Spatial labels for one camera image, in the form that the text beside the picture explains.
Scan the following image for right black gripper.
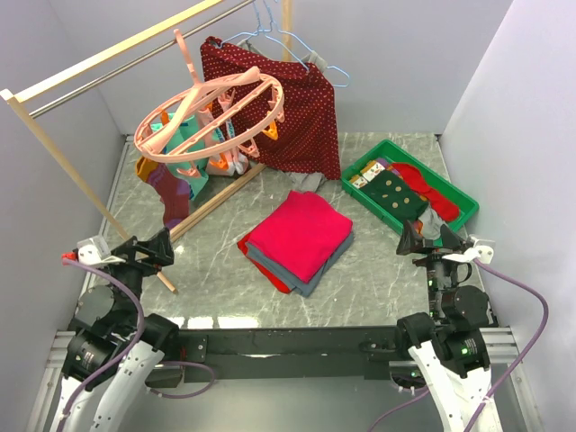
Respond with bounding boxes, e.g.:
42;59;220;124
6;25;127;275
395;218;466;318

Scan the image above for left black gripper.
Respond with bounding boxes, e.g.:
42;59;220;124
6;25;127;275
101;226;174;329

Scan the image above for dark green dotted sock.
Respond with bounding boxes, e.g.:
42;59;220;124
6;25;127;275
360;171;428;222

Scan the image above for pink round clip hanger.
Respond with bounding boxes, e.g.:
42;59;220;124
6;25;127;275
133;30;284;177

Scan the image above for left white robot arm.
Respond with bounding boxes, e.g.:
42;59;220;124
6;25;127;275
50;228;180;431

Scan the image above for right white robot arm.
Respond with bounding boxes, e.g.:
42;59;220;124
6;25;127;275
394;220;502;431

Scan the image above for grey sock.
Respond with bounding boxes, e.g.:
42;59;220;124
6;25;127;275
418;206;446;240

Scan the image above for red sock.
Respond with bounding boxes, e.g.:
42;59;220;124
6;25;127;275
392;163;460;222

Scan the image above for maroon purple hanging sock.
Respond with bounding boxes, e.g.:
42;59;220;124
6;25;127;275
135;157;191;229

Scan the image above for snowman pattern sock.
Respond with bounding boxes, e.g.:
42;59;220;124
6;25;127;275
350;160;387;189

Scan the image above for green plastic tray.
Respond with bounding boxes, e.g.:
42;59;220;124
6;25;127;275
341;139;480;234

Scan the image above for red folded towel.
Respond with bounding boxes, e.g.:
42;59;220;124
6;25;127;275
237;232;292;294

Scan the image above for grey folded towel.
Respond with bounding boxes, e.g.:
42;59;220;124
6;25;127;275
247;232;354;298

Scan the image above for grey cloth under dress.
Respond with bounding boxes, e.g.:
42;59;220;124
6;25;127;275
287;172;326;193

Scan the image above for teal hanging sock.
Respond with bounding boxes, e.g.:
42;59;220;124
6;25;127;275
149;112;211;203

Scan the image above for white blue hanging sock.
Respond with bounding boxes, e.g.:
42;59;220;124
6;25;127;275
211;94;249;176

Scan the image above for dark red dotted cloth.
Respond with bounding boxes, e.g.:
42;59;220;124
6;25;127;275
200;37;341;180

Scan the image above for black base beam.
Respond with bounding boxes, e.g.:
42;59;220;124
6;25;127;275
165;326;416;381

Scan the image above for metal hanging rod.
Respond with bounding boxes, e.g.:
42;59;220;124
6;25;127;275
31;1;253;119

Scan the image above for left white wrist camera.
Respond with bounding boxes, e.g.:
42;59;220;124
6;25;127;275
61;235;126;268

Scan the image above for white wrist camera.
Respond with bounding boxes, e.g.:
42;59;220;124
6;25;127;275
61;235;126;268
443;235;496;265

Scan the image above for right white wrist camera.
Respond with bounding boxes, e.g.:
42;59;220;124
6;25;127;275
443;235;496;265

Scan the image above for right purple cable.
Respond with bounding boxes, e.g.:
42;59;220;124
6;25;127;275
368;259;551;432

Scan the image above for wooden clothes rack frame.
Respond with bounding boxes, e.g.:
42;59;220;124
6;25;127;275
0;0;294;296

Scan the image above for blue wire hanger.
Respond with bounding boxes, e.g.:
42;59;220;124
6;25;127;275
216;1;351;88

